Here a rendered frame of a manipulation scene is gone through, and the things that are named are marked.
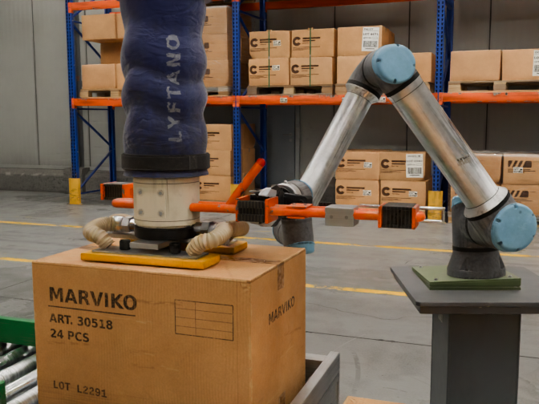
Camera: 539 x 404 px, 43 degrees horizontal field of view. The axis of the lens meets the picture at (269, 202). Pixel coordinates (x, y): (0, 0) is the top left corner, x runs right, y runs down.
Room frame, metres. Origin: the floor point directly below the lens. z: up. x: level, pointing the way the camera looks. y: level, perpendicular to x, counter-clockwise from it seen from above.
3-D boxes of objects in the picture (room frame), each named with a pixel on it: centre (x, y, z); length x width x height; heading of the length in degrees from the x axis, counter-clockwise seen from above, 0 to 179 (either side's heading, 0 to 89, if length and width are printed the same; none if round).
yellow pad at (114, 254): (1.65, 0.30, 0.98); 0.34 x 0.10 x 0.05; 71
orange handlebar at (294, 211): (1.79, 0.04, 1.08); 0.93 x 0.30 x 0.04; 71
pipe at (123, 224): (1.74, 0.27, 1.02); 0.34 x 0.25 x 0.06; 71
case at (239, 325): (1.75, 0.25, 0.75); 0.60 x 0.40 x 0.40; 69
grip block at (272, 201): (1.66, 0.03, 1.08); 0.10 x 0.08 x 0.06; 161
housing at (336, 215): (1.59, -0.17, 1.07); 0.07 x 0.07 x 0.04; 71
